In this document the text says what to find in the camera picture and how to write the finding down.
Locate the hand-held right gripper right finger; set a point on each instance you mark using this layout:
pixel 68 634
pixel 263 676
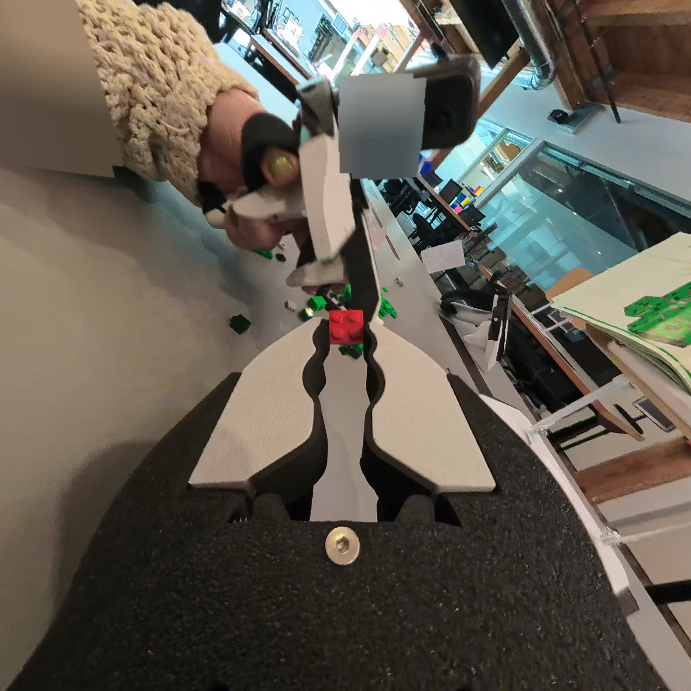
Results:
pixel 426 421

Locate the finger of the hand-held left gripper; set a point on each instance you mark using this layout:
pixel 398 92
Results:
pixel 366 259
pixel 326 205

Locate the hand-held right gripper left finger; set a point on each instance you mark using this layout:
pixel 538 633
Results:
pixel 270 410

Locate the red lego brick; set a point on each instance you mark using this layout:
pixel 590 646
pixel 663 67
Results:
pixel 345 326

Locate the person's left forearm knit sleeve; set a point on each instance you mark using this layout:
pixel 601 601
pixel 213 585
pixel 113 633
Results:
pixel 151 81

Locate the pile of green lego pieces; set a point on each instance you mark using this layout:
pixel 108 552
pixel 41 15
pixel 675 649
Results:
pixel 386 309

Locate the dark green lego brick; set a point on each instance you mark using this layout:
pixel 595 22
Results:
pixel 240 324

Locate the lego instruction booklet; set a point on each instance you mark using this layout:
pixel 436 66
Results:
pixel 621 291

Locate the person's left hand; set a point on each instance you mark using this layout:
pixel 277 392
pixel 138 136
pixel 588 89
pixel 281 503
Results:
pixel 221 151

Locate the black office chair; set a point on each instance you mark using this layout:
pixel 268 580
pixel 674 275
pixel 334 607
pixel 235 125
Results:
pixel 421 221

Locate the white paper sheet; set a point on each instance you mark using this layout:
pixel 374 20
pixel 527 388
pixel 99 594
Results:
pixel 444 256

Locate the coloured storage bins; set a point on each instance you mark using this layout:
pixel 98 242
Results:
pixel 465 201

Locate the black and white device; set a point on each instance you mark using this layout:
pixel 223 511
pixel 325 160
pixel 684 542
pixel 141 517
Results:
pixel 494 337

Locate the long wooden edged desk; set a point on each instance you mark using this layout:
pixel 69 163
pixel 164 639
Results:
pixel 572 372

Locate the grey tablet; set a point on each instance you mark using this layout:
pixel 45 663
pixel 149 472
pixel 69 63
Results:
pixel 653 414

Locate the black wall monitor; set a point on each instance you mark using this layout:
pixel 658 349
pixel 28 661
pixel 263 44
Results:
pixel 483 27

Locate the silver ventilation duct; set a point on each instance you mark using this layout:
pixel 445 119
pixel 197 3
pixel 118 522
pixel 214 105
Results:
pixel 532 38

